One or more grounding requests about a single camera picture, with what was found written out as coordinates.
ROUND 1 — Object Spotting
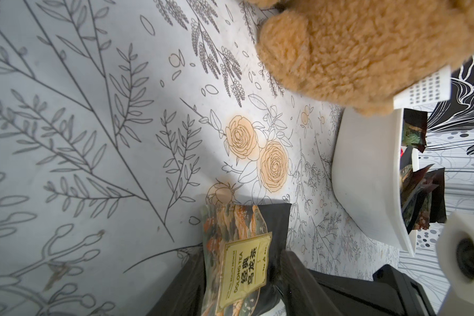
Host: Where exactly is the white plastic storage box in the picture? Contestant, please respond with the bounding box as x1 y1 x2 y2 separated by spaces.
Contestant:
332 108 416 255

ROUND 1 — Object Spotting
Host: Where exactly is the yellow label tea bag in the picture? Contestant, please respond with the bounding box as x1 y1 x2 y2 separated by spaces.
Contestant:
200 204 292 315
400 146 438 233

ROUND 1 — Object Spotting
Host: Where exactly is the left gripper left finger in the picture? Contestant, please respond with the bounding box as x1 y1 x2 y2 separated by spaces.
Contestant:
147 252 205 316

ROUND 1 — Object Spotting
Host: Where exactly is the green label tea bag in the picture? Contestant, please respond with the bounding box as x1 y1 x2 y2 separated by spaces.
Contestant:
402 109 428 153

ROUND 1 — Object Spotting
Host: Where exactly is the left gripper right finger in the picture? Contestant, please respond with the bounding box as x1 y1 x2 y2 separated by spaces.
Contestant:
278 250 342 316

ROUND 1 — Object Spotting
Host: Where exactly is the brown teddy bear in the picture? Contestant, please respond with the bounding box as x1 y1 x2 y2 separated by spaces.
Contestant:
256 1 474 115

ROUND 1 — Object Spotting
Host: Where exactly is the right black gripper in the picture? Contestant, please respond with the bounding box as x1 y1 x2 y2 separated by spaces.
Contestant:
310 264 436 316

